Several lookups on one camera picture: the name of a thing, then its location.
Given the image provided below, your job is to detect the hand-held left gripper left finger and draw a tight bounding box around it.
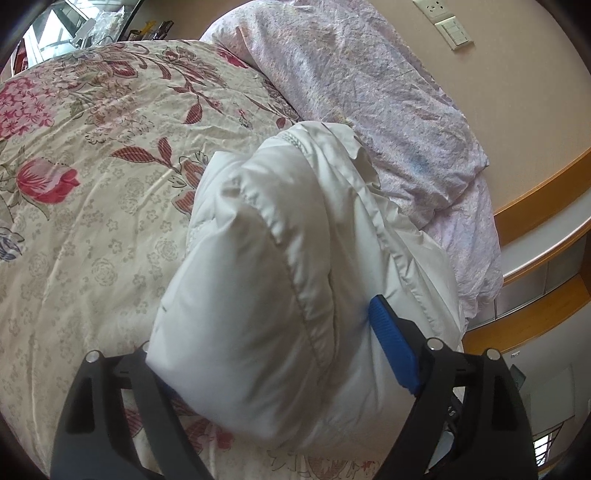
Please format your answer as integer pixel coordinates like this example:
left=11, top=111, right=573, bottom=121
left=48, top=344, right=218, bottom=480

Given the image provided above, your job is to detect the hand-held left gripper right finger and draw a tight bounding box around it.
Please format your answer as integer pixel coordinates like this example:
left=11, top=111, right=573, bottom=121
left=368, top=295, right=539, bottom=480

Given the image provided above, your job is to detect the white puffer jacket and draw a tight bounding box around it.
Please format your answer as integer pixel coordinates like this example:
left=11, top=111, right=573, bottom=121
left=150, top=121, right=467, bottom=462

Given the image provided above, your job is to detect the frosted glass door panel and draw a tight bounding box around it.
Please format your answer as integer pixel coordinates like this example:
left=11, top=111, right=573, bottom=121
left=495, top=231, right=591, bottom=320

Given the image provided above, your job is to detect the floral bedsheet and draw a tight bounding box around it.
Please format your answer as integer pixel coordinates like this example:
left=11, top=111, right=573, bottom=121
left=0, top=39, right=384, bottom=480

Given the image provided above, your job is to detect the pink floral duvet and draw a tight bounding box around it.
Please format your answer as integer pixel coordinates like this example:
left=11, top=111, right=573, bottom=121
left=201, top=0, right=504, bottom=320

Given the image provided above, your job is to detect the white light switch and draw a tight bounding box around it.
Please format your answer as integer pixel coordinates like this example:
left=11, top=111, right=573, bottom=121
left=434, top=15, right=475, bottom=51

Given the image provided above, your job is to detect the white wall socket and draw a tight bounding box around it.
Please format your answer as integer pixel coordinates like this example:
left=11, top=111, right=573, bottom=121
left=412, top=0, right=456, bottom=25

